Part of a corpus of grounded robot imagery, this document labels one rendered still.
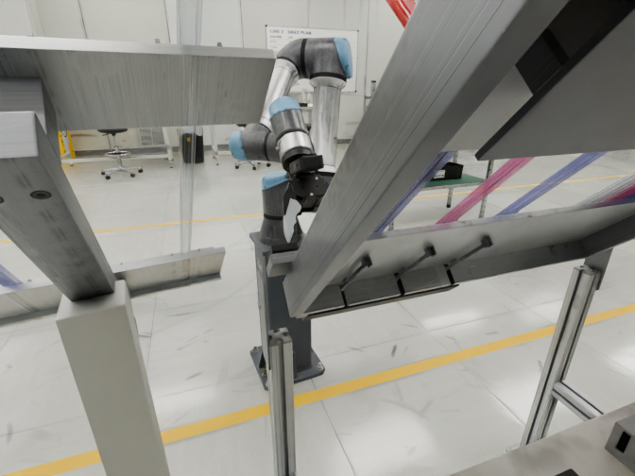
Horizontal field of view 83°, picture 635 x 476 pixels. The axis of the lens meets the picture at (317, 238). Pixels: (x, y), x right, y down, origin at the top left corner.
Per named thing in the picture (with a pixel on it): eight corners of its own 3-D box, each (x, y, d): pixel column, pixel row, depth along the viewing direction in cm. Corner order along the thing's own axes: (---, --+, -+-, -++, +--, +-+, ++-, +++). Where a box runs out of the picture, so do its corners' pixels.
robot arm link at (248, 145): (273, 31, 114) (220, 139, 90) (306, 29, 112) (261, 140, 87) (282, 65, 124) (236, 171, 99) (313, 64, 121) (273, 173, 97)
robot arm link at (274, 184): (270, 204, 129) (268, 166, 123) (306, 207, 125) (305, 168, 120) (256, 214, 118) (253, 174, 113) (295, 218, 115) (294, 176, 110)
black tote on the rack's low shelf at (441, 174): (403, 184, 281) (403, 170, 277) (391, 179, 296) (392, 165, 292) (462, 178, 298) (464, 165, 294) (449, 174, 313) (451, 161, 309)
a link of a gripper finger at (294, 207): (286, 252, 73) (300, 215, 77) (291, 241, 68) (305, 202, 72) (271, 247, 73) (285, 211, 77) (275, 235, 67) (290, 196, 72)
